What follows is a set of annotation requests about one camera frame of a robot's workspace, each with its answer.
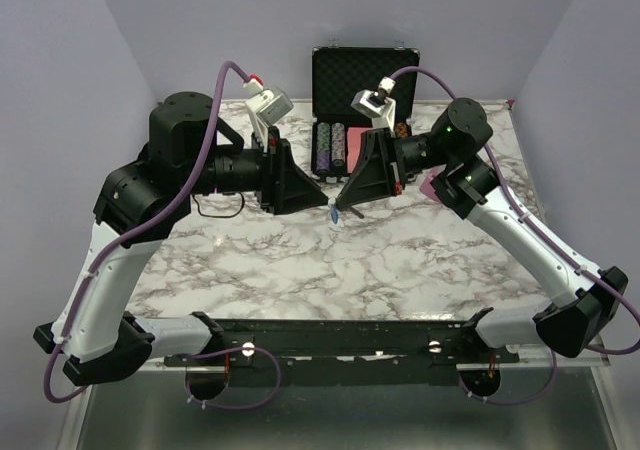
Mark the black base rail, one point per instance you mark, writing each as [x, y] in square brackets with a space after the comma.
[260, 353]

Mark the silver key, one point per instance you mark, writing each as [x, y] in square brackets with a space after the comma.
[356, 213]

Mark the blue key tag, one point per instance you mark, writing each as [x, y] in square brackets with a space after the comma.
[334, 214]

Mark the pink card box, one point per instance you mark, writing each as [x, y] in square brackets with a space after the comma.
[426, 187]

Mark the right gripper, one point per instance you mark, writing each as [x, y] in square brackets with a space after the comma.
[373, 175]

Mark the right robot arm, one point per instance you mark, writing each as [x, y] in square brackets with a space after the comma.
[583, 298]

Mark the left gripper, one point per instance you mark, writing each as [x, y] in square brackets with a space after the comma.
[287, 188]

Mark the black poker chip case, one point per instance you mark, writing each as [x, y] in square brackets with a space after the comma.
[353, 88]

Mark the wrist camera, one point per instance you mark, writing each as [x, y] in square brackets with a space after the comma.
[265, 107]
[377, 105]

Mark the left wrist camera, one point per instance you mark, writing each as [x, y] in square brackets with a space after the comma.
[265, 107]

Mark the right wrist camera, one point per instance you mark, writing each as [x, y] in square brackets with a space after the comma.
[377, 105]

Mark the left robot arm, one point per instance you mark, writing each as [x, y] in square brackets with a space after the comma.
[190, 151]

